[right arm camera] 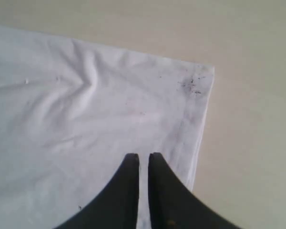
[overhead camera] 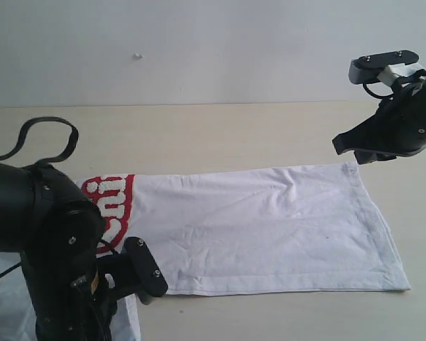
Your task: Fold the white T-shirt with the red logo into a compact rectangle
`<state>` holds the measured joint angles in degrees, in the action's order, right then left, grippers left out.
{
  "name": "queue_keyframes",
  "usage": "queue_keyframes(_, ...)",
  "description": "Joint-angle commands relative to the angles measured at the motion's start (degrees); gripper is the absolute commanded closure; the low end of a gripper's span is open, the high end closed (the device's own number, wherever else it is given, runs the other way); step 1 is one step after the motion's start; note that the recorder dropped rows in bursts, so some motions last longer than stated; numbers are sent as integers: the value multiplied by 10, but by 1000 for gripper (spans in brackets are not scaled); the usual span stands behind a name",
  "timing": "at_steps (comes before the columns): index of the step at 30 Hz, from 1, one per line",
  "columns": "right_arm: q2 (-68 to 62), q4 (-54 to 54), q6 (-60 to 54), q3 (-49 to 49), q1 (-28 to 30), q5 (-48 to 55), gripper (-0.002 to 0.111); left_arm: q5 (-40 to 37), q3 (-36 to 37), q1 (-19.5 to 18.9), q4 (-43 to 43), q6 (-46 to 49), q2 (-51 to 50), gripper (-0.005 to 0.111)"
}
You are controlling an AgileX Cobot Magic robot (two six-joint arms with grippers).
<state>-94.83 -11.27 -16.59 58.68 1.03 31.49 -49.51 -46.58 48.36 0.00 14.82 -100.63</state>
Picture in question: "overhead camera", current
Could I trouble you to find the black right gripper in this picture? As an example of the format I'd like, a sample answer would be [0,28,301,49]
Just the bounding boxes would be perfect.
[332,89,426,165]

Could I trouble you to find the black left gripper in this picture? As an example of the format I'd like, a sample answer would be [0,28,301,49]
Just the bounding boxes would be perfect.
[20,237,140,340]

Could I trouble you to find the white t-shirt red lettering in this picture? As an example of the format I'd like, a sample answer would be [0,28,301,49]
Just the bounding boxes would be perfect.
[0,161,413,341]

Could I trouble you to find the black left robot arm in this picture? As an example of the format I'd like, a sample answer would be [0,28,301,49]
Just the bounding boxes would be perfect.
[0,163,120,340]

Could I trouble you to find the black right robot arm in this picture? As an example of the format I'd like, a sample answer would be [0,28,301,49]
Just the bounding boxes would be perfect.
[332,78,426,165]

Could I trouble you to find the black right camera cable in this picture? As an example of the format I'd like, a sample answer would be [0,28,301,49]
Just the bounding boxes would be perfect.
[361,80,395,100]

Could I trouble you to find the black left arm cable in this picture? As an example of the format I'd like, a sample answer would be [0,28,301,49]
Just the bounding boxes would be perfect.
[0,115,80,165]

